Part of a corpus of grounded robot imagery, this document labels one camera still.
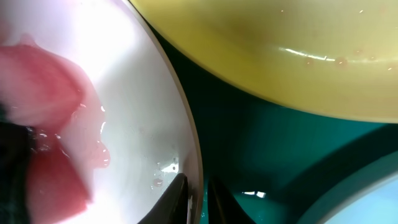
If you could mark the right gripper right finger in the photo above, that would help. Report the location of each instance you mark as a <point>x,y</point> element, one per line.
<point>223,208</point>

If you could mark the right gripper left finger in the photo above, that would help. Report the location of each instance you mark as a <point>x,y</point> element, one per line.
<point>172,207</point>

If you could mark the white plate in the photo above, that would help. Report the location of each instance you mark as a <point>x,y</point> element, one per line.
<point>148,127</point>

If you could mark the red and green sponge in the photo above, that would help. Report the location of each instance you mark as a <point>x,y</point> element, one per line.
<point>51,118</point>

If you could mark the yellow-green plate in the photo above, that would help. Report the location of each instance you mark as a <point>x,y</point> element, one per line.
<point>334,58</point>

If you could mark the teal plastic tray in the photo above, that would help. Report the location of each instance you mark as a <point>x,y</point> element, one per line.
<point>276,161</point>

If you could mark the light blue plate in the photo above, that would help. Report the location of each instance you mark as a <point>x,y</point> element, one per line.
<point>367,196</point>

